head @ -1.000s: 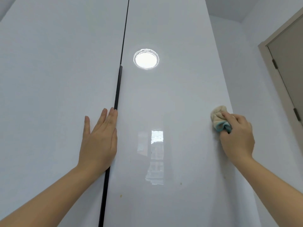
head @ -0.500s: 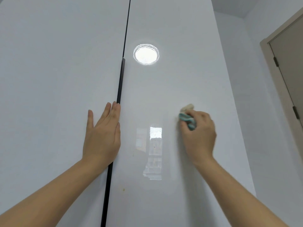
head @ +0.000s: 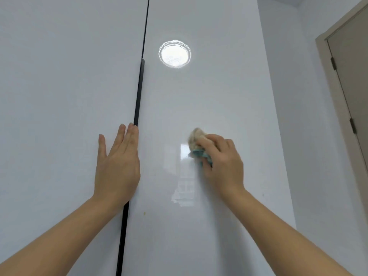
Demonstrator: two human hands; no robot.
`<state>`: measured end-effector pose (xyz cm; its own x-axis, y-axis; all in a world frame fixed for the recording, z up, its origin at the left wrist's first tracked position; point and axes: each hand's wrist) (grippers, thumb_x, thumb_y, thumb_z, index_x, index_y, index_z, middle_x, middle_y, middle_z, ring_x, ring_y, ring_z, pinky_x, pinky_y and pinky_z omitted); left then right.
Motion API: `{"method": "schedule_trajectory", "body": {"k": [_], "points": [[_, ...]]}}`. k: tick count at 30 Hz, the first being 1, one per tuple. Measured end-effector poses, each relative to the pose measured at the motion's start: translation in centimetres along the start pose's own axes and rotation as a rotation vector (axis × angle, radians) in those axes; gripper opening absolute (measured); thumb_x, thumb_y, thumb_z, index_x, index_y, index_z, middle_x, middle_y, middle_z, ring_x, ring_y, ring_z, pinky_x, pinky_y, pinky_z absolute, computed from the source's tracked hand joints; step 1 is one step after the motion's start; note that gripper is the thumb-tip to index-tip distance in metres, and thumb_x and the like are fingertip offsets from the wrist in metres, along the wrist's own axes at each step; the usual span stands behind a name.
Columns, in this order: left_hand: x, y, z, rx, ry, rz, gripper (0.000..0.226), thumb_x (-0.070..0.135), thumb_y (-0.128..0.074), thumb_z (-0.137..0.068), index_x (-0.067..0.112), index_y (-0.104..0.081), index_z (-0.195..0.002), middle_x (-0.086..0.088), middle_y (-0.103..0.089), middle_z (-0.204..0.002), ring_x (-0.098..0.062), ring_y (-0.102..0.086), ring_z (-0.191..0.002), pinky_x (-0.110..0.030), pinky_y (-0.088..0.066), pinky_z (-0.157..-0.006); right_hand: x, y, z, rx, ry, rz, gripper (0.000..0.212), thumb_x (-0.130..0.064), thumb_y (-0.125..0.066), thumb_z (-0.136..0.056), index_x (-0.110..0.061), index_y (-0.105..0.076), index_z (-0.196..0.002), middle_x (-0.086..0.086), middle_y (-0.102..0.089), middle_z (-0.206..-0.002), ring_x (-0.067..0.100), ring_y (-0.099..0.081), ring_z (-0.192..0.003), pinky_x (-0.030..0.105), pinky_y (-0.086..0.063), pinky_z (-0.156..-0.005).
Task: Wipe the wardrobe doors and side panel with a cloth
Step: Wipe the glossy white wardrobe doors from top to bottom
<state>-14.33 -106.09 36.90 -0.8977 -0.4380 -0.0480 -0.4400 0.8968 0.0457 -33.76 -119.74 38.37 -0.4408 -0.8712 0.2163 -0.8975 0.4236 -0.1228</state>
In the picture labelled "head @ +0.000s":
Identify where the person's right hand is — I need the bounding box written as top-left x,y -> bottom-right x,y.
195,133 -> 245,203

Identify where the person's left hand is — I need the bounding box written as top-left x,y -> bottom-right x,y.
93,122 -> 141,209

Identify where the beige cloth with teal edge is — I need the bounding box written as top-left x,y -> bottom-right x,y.
187,127 -> 213,167

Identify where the person's left forearm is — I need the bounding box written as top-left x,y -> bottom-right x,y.
0,195 -> 130,276

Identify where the person's right forearm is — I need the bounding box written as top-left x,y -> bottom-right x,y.
224,188 -> 353,276

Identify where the beige room door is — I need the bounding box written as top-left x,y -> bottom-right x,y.
326,7 -> 368,173
315,0 -> 368,225

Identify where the black cabinet door handle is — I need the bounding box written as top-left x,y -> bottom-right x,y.
115,58 -> 145,276

